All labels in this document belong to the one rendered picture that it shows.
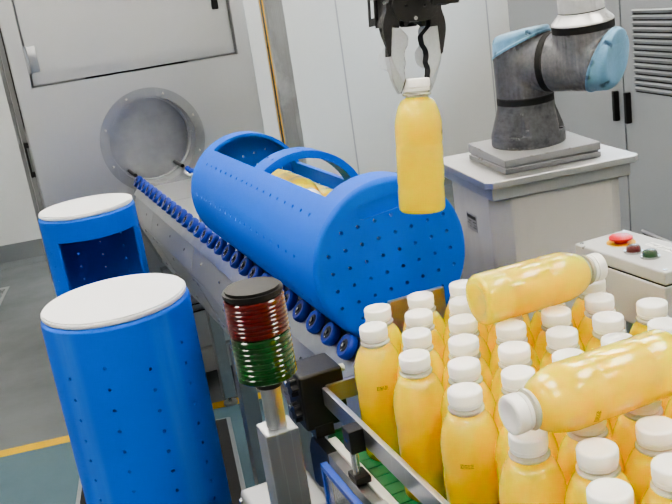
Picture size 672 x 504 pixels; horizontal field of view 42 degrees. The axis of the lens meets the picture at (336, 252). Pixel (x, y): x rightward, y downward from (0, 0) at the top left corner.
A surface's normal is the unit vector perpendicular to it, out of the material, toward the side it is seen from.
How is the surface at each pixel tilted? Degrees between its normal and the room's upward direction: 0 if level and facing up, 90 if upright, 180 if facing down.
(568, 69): 100
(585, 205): 90
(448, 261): 90
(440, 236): 90
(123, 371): 90
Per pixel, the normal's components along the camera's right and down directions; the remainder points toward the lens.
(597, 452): -0.15, -0.95
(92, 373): -0.15, 0.30
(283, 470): 0.38, 0.21
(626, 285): -0.91, 0.24
